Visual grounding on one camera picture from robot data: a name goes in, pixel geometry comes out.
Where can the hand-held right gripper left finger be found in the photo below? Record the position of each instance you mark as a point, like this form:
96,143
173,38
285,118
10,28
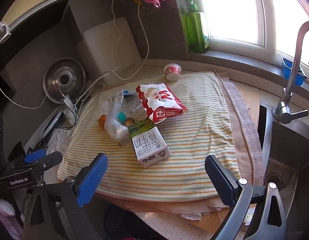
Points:
93,177

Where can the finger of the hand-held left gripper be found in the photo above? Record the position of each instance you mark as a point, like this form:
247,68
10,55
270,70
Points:
53,158
34,155

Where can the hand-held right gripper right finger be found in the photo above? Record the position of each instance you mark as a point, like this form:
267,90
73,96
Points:
219,178

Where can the clear plastic bag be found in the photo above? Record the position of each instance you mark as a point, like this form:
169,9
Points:
115,128

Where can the small orange bottle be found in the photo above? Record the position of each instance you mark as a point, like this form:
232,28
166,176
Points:
102,121

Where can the white green milk carton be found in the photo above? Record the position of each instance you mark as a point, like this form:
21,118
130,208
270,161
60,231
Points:
149,147

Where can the round brown lid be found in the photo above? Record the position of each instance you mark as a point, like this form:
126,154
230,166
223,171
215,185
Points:
129,122

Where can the teal plastic cap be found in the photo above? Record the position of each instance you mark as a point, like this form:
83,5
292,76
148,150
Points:
122,117

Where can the red white paper bag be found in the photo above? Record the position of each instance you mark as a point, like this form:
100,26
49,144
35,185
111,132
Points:
159,102

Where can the red white yogurt cup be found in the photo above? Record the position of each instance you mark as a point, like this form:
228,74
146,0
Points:
173,72

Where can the white crumpled cloth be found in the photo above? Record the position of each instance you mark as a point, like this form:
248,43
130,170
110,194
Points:
58,137

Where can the white flat device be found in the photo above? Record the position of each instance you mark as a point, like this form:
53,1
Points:
53,122

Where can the striped towel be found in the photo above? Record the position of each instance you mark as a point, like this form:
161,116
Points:
194,142

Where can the beige towel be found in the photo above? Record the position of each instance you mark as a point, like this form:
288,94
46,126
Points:
244,135

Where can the white charger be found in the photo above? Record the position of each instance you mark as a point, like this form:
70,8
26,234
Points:
68,101

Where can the steel sink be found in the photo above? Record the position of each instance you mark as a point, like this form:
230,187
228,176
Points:
284,142

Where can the steel pot lid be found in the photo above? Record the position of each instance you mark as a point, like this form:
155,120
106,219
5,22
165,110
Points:
64,78

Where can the wooden board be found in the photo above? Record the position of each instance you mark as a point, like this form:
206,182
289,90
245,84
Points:
249,100

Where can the white cutting board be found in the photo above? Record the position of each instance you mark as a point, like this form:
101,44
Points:
107,50

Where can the steel faucet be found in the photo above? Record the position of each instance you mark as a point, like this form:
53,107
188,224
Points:
292,72

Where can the blue sink caddy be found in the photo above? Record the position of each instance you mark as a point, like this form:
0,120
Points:
285,65

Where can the green soap bottle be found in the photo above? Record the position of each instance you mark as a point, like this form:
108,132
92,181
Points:
195,30

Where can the white window frame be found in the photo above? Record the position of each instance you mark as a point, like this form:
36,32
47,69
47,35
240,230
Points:
262,17

